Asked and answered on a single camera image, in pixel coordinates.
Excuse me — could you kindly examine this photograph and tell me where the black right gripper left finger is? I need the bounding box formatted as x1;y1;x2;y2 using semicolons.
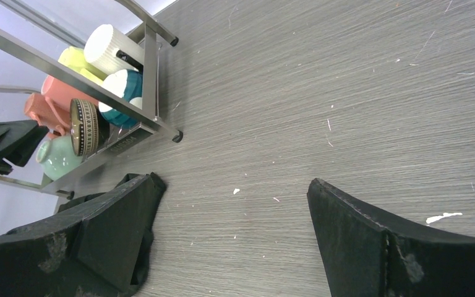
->
0;174;154;296

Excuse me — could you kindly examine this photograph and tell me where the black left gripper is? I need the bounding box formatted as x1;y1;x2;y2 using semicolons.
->
0;119;49;175

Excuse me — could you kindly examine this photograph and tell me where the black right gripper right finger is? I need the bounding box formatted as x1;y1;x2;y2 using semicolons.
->
307;178;475;296

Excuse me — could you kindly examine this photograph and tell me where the mint green bowl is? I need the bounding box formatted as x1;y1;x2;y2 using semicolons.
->
35;135;83;181

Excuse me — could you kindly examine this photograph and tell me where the brown bowl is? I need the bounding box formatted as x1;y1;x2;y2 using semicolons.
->
70;98;110;156

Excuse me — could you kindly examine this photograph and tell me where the light green mug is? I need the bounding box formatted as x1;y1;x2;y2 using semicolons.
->
58;46;107;85

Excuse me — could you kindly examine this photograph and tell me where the dark blue bowl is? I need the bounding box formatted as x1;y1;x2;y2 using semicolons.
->
98;69;143;129

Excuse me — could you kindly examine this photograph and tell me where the white ribbed mug black handle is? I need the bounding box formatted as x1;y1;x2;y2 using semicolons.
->
83;24;144;75

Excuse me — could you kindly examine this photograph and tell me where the metal dish rack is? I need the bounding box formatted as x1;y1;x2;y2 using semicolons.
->
0;0;184;200

